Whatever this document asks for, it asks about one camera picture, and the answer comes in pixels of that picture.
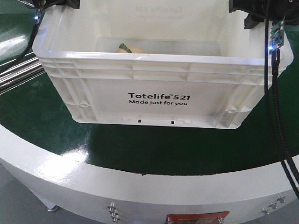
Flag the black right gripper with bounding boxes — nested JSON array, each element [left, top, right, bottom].
[[228, 0, 299, 29]]

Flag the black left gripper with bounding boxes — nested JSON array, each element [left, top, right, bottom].
[[18, 0, 80, 9]]

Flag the cream toy with green leaf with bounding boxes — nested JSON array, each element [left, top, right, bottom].
[[116, 43, 146, 54]]

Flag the white plastic Totelife crate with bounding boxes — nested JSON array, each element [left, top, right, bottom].
[[32, 0, 294, 130]]

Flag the green circuit board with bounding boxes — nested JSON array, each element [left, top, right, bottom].
[[268, 20, 285, 54]]

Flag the steel guide rails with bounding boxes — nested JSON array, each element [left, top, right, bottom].
[[0, 52, 45, 94]]

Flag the white curved conveyor rim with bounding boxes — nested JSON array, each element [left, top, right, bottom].
[[0, 127, 296, 224]]

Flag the red warning label plate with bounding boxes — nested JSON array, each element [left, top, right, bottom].
[[165, 211, 229, 224]]

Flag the black left braided cable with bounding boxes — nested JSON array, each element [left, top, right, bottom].
[[0, 9, 43, 75]]

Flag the black braided cable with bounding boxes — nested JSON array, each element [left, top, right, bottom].
[[271, 49, 299, 185], [0, 9, 43, 75]]

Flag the black right braided cable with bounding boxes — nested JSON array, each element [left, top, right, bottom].
[[271, 49, 299, 185]]

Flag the thin black right cable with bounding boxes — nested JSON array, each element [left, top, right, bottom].
[[263, 0, 299, 201]]

